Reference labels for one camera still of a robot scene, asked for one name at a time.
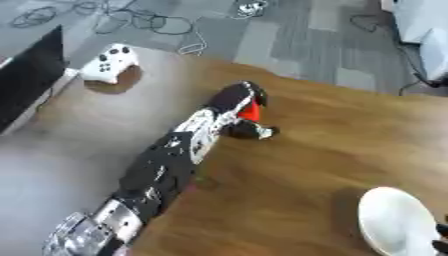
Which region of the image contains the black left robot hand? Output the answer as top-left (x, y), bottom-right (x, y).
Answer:
top-left (203, 80), bottom-right (282, 141)

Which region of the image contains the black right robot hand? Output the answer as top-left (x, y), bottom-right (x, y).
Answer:
top-left (430, 223), bottom-right (448, 256)

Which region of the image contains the red block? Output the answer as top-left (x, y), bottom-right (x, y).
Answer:
top-left (236, 99), bottom-right (263, 123)

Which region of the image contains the black box with white rim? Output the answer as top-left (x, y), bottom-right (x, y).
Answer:
top-left (0, 24), bottom-right (81, 136)

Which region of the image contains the white round plate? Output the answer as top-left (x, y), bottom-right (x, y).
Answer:
top-left (357, 186), bottom-right (447, 256)

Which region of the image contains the white power strip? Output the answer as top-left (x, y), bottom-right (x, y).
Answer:
top-left (232, 0), bottom-right (272, 19)

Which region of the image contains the white game controller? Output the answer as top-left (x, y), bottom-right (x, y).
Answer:
top-left (78, 43), bottom-right (142, 85)

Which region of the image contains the white cabinet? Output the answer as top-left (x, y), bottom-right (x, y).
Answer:
top-left (379, 0), bottom-right (448, 82)

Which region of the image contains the white floor cable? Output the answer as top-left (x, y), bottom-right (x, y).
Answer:
top-left (175, 19), bottom-right (210, 57)

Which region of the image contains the black floor cable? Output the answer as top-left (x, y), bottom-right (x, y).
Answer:
top-left (70, 0), bottom-right (195, 36)
top-left (8, 5), bottom-right (60, 29)
top-left (348, 13), bottom-right (382, 34)
top-left (395, 41), bottom-right (448, 97)

